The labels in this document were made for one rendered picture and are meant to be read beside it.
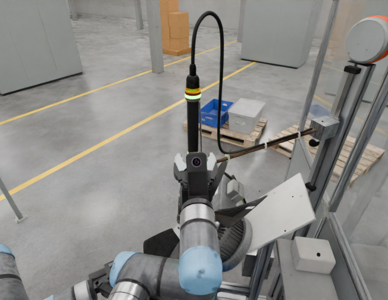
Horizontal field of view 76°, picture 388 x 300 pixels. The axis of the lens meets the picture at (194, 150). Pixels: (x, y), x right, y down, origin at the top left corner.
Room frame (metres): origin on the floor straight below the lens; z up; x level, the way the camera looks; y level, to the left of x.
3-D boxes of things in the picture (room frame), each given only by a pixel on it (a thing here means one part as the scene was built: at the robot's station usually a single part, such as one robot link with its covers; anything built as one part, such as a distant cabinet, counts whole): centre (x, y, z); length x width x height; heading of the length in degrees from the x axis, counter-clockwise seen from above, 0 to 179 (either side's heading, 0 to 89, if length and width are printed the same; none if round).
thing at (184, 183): (0.43, -0.01, 1.63); 0.12 x 0.08 x 0.09; 2
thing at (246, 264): (0.82, -0.36, 0.73); 0.15 x 0.09 x 0.22; 82
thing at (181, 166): (0.53, 0.04, 1.64); 0.09 x 0.03 x 0.06; 23
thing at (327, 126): (0.92, -0.56, 1.54); 0.10 x 0.07 x 0.09; 117
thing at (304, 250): (0.75, -0.60, 0.92); 0.17 x 0.16 x 0.11; 82
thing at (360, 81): (0.97, -0.64, 0.90); 0.08 x 0.06 x 1.80; 27
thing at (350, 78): (0.95, -0.60, 1.48); 0.05 x 0.03 x 0.62; 27
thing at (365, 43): (0.97, -0.64, 1.88); 0.16 x 0.07 x 0.16; 27
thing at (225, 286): (0.75, -0.23, 0.56); 0.19 x 0.04 x 0.04; 82
